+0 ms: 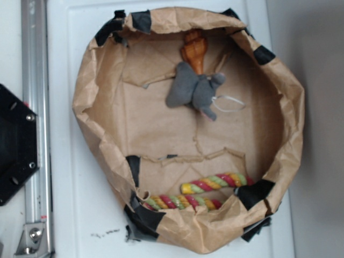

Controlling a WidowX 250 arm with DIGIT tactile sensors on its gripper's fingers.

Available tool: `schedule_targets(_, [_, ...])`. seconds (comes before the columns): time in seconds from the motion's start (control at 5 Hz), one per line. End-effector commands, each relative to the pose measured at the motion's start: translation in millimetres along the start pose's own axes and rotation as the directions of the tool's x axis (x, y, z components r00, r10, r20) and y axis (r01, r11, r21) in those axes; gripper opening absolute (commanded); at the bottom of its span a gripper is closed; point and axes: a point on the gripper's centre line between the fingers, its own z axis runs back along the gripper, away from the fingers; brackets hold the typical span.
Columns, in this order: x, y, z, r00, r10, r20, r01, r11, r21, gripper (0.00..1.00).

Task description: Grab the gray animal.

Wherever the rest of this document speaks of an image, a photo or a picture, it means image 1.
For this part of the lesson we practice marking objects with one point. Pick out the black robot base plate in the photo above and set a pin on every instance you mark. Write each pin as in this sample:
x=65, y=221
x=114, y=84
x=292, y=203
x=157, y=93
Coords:
x=19, y=151

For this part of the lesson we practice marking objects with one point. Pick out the brown paper bag bin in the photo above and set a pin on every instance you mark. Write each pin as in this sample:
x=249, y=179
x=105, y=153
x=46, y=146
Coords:
x=147, y=149

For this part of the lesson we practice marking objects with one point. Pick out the gray plush elephant toy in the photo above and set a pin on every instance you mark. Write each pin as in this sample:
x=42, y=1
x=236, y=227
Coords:
x=195, y=91

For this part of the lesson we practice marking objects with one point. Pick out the aluminium extrusion rail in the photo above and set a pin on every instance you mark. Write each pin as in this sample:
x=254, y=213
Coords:
x=38, y=190

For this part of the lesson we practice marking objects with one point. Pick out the metal corner bracket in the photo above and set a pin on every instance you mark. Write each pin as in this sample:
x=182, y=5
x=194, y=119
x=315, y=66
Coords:
x=34, y=241

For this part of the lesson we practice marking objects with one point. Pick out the orange conch shell toy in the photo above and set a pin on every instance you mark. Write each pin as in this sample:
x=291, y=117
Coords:
x=194, y=50

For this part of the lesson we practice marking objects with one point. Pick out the multicolour twisted rope toy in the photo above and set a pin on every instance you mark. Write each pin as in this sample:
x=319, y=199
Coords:
x=190, y=192

